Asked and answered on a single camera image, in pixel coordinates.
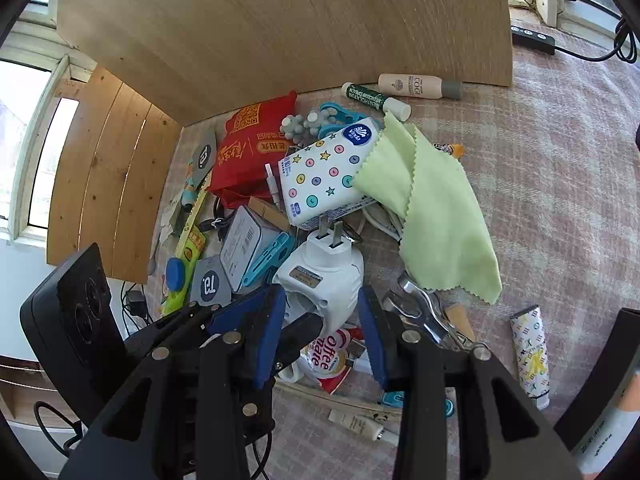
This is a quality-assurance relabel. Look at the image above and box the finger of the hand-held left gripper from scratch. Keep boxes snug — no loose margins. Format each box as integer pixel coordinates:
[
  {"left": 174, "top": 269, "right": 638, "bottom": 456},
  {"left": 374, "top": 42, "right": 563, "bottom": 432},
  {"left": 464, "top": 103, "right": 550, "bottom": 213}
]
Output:
[
  {"left": 274, "top": 312, "right": 325, "bottom": 376},
  {"left": 125, "top": 286, "right": 275, "bottom": 356}
]

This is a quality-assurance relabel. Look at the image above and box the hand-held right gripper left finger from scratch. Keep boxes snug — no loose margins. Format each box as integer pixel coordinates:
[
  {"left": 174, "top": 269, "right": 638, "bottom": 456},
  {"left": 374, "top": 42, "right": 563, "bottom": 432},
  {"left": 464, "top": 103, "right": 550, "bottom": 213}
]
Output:
[{"left": 59, "top": 284, "right": 287, "bottom": 480}]

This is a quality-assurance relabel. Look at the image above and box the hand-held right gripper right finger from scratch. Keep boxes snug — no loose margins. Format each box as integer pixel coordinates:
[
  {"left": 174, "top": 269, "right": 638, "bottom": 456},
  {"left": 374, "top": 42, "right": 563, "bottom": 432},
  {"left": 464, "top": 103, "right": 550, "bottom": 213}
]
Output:
[{"left": 357, "top": 286, "right": 583, "bottom": 480}]

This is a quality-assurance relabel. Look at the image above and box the grey logo packet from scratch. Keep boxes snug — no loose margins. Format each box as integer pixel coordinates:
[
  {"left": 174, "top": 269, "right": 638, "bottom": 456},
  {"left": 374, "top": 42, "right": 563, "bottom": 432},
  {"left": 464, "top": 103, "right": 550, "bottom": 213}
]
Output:
[
  {"left": 191, "top": 130, "right": 219, "bottom": 187},
  {"left": 189, "top": 255, "right": 234, "bottom": 307}
]

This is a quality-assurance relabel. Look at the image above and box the white plug adapter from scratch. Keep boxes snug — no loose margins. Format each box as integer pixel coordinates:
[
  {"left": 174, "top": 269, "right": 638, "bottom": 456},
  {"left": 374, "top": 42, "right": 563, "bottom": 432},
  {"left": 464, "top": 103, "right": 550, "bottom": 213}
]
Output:
[{"left": 272, "top": 220, "right": 366, "bottom": 342}]

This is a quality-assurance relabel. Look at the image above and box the plaid cloth desktop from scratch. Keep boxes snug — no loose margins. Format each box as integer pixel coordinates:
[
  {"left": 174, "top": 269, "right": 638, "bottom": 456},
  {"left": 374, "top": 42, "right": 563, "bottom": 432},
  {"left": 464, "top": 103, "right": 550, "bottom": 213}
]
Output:
[{"left": 147, "top": 50, "right": 640, "bottom": 480}]

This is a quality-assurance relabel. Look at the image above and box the coffee creamer sachet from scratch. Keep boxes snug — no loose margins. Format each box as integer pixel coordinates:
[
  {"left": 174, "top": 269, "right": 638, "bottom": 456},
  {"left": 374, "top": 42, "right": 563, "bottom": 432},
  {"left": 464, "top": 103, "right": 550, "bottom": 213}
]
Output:
[{"left": 299, "top": 327, "right": 362, "bottom": 395}]

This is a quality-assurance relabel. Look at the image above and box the black power adapter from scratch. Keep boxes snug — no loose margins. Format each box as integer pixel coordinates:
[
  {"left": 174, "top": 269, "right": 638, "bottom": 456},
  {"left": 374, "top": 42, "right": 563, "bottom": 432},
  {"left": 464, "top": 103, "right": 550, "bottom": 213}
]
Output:
[{"left": 121, "top": 290, "right": 149, "bottom": 322}]

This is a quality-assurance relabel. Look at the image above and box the metal bottle opener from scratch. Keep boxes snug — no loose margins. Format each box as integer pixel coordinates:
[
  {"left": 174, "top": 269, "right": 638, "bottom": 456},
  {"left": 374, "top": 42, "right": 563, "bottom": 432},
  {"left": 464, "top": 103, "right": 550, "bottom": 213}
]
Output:
[{"left": 381, "top": 270, "right": 490, "bottom": 356}]

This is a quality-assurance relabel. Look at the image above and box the grey tin box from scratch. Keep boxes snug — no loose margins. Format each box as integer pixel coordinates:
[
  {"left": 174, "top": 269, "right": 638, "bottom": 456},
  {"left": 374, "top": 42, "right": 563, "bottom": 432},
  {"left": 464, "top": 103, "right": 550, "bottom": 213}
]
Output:
[{"left": 219, "top": 205, "right": 282, "bottom": 294}]

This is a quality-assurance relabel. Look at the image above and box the wooden chopstick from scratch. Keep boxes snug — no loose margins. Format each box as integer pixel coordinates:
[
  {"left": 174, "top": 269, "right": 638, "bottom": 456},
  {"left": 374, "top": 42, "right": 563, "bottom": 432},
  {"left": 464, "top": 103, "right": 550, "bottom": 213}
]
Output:
[{"left": 274, "top": 380, "right": 403, "bottom": 416}]

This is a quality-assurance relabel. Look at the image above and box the blue round lid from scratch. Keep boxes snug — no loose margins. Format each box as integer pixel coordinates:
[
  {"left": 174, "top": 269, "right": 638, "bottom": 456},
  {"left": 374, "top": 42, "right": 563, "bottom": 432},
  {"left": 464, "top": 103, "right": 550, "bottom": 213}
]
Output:
[{"left": 165, "top": 258, "right": 187, "bottom": 292}]

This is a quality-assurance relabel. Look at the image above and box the green label packet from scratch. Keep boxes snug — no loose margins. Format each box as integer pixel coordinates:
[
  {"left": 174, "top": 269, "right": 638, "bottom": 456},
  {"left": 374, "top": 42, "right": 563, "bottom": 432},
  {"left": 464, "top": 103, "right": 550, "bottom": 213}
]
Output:
[{"left": 175, "top": 230, "right": 207, "bottom": 262}]

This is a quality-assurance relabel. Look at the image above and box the small cream tube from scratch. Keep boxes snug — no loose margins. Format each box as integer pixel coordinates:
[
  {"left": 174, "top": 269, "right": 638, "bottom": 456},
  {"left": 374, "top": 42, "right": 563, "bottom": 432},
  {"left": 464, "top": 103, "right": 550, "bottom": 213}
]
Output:
[{"left": 327, "top": 407, "right": 399, "bottom": 447}]

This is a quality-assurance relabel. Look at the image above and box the wooden shelf unit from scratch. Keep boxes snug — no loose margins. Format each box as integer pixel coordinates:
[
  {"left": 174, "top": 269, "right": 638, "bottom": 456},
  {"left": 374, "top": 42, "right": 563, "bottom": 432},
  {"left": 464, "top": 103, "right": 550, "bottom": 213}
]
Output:
[{"left": 0, "top": 355, "right": 68, "bottom": 431}]

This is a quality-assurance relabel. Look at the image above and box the white torn packet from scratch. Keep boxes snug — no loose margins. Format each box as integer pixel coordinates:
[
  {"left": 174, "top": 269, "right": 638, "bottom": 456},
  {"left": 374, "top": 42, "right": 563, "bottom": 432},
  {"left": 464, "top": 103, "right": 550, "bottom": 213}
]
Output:
[{"left": 160, "top": 200, "right": 183, "bottom": 241}]

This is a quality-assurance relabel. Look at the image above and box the cartoon print packet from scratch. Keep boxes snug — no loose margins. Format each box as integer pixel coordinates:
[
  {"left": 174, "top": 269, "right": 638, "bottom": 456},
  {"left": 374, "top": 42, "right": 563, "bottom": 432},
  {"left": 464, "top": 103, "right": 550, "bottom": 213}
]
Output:
[{"left": 177, "top": 157, "right": 203, "bottom": 213}]

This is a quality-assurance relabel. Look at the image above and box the green cleaning cloth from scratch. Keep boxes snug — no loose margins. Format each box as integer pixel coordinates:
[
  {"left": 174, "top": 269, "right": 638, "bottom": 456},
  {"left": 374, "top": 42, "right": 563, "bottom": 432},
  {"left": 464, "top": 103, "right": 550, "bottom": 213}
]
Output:
[{"left": 352, "top": 112, "right": 503, "bottom": 307}]

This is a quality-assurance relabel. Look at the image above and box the red fabric bag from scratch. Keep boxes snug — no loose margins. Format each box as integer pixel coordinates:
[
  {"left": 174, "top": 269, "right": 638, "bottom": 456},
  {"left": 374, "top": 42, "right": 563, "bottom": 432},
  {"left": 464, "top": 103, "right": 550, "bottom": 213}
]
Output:
[{"left": 205, "top": 91, "right": 299, "bottom": 212}]

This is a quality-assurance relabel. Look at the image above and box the wooden slat panel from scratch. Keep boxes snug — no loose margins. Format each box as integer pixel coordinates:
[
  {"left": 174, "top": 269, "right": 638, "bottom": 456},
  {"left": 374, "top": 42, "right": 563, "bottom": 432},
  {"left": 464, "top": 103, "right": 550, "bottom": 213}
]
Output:
[{"left": 46, "top": 65, "right": 182, "bottom": 285}]

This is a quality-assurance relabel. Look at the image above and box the dotted tissue pack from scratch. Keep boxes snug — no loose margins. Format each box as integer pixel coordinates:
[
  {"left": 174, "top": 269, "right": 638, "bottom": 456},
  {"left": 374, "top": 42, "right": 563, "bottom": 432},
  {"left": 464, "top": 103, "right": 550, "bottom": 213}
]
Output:
[{"left": 277, "top": 117, "right": 385, "bottom": 231}]

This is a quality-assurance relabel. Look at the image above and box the patterned white tube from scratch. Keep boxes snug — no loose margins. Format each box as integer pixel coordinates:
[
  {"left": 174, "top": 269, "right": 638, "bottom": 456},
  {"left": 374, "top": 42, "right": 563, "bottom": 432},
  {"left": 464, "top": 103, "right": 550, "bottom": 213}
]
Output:
[{"left": 509, "top": 305, "right": 552, "bottom": 409}]

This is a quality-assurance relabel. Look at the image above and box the grey roller massager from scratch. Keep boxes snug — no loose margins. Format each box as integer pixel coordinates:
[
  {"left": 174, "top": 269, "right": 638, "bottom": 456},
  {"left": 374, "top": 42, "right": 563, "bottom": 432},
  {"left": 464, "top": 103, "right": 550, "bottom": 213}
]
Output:
[{"left": 279, "top": 111, "right": 327, "bottom": 149}]

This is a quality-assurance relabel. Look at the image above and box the teal plastic tool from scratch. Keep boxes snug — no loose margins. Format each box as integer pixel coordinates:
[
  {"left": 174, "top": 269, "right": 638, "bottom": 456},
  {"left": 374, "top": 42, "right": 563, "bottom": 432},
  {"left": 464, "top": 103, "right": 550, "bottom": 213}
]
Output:
[{"left": 318, "top": 102, "right": 367, "bottom": 127}]

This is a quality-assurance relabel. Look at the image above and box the green lip balm tube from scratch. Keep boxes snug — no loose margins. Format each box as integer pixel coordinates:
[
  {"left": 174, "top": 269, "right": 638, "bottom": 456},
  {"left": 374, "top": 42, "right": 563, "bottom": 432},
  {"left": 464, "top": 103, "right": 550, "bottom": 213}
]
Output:
[{"left": 342, "top": 82, "right": 412, "bottom": 122}]

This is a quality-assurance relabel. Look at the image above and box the orange white tissue packet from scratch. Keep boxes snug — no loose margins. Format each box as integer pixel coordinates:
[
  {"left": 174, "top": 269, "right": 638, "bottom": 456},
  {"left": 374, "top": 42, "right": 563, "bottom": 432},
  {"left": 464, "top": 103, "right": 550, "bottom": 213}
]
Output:
[{"left": 570, "top": 372, "right": 640, "bottom": 480}]

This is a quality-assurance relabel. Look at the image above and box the beige bottle grey cap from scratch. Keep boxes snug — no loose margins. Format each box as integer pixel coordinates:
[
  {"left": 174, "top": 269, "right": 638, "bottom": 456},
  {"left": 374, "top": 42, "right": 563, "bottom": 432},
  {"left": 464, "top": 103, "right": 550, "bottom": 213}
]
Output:
[{"left": 377, "top": 73, "right": 464, "bottom": 100}]

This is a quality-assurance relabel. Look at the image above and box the wooden board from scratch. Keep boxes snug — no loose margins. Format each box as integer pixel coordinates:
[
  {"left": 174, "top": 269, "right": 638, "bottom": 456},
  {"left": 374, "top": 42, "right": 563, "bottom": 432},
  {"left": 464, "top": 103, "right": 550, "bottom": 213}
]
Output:
[{"left": 55, "top": 0, "right": 514, "bottom": 127}]

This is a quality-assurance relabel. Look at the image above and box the black inline controller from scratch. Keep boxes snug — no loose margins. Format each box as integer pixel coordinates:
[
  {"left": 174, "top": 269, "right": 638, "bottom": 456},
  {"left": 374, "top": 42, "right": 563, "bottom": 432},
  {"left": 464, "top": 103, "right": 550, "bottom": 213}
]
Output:
[{"left": 510, "top": 24, "right": 557, "bottom": 56}]

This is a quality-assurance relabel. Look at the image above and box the black USB cable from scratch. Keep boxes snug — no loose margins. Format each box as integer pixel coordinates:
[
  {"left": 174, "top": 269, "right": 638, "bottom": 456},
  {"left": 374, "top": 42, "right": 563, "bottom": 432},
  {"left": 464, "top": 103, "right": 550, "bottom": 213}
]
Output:
[{"left": 199, "top": 195, "right": 237, "bottom": 233}]

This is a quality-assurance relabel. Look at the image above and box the white power cord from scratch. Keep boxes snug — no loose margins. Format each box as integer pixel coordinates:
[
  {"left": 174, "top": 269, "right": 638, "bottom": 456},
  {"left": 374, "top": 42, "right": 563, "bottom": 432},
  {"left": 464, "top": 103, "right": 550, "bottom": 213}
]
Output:
[{"left": 359, "top": 199, "right": 407, "bottom": 242}]

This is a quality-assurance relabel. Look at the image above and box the white USB cable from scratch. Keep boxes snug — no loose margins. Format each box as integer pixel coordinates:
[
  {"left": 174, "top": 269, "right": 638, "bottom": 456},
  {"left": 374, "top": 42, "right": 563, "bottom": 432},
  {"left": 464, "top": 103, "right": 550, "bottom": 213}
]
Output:
[{"left": 264, "top": 162, "right": 284, "bottom": 207}]

